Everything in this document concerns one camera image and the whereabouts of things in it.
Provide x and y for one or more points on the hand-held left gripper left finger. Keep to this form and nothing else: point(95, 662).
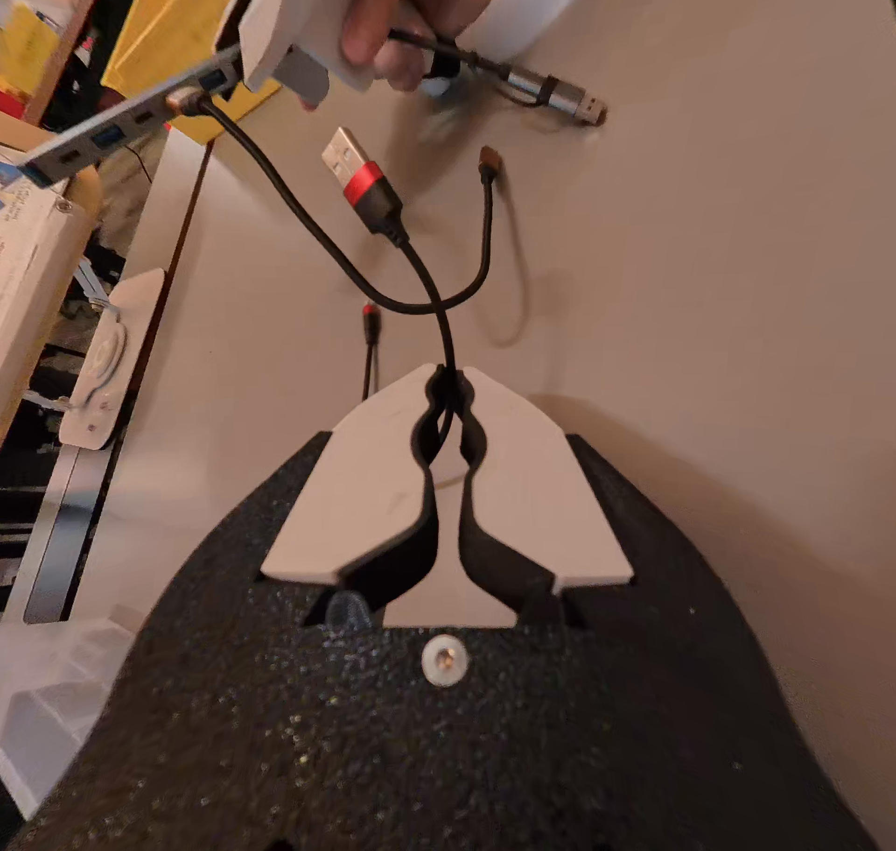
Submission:
point(350, 494)

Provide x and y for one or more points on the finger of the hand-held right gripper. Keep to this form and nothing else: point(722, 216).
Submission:
point(280, 11)
point(304, 77)

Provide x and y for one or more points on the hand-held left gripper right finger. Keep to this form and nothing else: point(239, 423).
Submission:
point(546, 501)

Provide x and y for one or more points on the grey usb hub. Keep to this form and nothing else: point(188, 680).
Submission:
point(105, 137)

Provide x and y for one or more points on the clear plastic bin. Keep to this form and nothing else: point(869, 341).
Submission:
point(49, 711)

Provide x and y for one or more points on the yellow plastic bin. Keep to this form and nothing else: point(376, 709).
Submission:
point(175, 18)

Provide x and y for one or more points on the small yellow bin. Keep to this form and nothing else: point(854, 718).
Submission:
point(28, 46)

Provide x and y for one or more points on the instruction sheet on stand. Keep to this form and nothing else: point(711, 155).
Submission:
point(133, 319)

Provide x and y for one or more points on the printed instruction sheet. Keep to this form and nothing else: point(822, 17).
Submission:
point(28, 256)

